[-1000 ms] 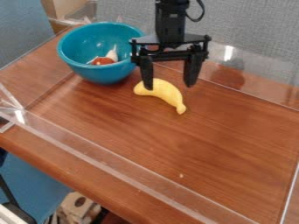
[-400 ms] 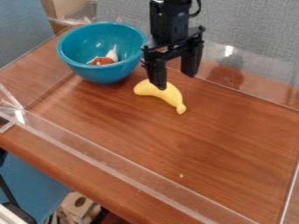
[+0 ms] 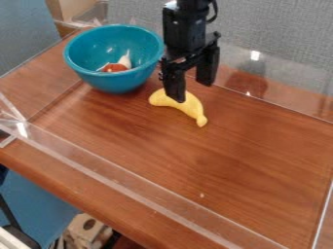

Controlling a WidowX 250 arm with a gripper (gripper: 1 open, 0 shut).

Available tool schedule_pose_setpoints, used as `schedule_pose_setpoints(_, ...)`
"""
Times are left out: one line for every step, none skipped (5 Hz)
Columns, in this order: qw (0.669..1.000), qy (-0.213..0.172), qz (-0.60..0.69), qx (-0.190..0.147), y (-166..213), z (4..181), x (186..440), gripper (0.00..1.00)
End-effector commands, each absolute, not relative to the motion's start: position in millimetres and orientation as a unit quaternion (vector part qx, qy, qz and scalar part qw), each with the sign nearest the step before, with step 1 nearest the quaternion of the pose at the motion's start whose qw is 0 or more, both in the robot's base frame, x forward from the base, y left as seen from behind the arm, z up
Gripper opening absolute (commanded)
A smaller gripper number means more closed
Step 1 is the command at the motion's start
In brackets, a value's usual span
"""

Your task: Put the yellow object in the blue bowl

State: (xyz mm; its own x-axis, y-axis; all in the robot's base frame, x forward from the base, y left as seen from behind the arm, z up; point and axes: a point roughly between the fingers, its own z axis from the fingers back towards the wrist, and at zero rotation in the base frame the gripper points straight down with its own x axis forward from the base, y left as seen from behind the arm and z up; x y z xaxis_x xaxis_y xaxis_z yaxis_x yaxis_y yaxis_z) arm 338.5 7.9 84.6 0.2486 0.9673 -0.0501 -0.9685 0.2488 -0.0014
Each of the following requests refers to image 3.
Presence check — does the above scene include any cardboard box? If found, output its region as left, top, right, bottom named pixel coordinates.
left=46, top=0, right=109, bottom=38

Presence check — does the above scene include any black cable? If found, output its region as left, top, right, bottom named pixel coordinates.
left=206, top=0, right=218, bottom=24

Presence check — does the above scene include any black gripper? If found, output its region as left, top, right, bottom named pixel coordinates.
left=162, top=0, right=220, bottom=103

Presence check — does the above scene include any wooden block with hole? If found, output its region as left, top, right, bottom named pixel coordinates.
left=64, top=213, right=114, bottom=249

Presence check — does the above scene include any yellow toy banana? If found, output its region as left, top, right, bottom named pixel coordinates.
left=149, top=89, right=209, bottom=127

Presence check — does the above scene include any blue bowl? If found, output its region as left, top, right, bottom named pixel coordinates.
left=63, top=24, right=165, bottom=94

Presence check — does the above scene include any red and white toy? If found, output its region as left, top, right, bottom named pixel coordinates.
left=98, top=52, right=131, bottom=73

